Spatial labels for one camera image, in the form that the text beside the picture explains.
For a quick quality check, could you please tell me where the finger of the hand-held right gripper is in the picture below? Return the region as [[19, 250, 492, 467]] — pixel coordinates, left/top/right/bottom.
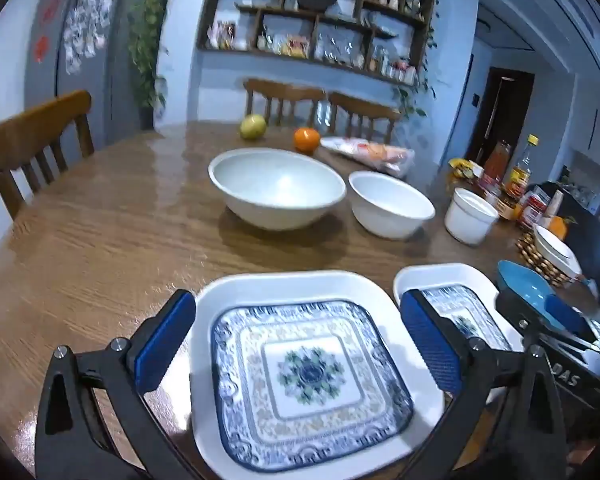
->
[[545, 294, 600, 357], [495, 291, 552, 334]]

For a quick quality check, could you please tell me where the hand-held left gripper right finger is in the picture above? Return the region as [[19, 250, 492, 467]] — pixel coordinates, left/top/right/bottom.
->
[[400, 289, 567, 480]]

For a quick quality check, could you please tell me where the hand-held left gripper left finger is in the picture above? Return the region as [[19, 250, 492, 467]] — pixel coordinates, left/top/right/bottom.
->
[[34, 289, 198, 480]]

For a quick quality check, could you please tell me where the blue bowl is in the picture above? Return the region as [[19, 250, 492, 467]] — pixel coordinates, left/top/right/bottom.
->
[[497, 260, 588, 322]]

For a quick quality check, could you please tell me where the small square patterned plate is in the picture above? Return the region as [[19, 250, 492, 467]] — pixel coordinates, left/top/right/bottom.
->
[[393, 262, 526, 376]]

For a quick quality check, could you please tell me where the small white ribbed cup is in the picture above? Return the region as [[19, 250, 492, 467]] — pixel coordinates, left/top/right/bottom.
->
[[445, 187, 499, 247]]

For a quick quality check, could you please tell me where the large square patterned plate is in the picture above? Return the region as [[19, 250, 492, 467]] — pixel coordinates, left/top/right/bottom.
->
[[187, 270, 446, 476]]

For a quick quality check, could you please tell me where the medium white bowl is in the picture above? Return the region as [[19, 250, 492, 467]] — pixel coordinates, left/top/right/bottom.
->
[[348, 170, 436, 240]]

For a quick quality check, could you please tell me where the large white bowl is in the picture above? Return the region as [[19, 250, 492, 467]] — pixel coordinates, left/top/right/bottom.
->
[[208, 148, 347, 232]]

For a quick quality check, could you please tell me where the woven trivet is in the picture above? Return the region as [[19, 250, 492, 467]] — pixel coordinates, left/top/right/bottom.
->
[[516, 234, 581, 288]]

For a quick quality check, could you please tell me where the black round object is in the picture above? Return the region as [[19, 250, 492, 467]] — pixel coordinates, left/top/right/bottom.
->
[[540, 180, 600, 281]]

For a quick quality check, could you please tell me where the red lid jar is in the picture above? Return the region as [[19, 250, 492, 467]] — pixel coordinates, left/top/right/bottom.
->
[[519, 191, 548, 231]]

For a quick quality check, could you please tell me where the white tube packet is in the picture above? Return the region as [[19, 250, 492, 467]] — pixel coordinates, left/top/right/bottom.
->
[[547, 190, 565, 223]]

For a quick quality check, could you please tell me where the yellow cap vinegar bottle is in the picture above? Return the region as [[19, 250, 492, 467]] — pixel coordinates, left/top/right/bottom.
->
[[505, 134, 540, 197]]

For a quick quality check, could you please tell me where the red sauce bottle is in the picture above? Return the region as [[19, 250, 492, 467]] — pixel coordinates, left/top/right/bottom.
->
[[482, 140, 512, 181]]

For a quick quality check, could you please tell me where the yellow snack packet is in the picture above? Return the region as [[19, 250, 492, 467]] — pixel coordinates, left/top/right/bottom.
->
[[447, 158, 486, 181]]

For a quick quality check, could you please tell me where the white snack bag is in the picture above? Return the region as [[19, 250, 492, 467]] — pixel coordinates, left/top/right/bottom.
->
[[320, 136, 416, 178]]

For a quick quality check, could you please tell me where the dark brown door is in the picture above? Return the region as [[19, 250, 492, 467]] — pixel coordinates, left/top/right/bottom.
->
[[465, 66, 536, 166]]

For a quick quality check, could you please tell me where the green pear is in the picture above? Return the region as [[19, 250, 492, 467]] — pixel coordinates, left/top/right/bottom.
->
[[239, 114, 267, 141]]

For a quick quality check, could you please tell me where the green vine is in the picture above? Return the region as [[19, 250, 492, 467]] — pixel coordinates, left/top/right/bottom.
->
[[392, 25, 438, 121]]

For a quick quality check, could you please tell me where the wooden chair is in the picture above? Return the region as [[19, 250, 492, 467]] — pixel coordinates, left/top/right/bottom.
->
[[242, 77, 327, 128], [327, 91, 402, 145], [0, 90, 96, 221]]

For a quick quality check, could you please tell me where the grey refrigerator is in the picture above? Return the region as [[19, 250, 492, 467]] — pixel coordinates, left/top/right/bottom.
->
[[24, 0, 153, 146]]

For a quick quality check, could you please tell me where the trailing green plant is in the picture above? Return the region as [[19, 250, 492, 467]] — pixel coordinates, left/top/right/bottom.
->
[[129, 0, 178, 111]]

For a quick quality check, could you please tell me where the cluster of fridge magnets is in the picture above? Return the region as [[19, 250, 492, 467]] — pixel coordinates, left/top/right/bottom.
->
[[62, 0, 113, 76]]

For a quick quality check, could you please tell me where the white wall cabinet niche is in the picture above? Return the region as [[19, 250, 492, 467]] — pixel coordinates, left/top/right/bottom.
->
[[560, 147, 600, 231]]

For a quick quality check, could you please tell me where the wooden wall shelf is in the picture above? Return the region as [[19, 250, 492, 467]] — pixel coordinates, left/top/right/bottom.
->
[[196, 0, 438, 86]]

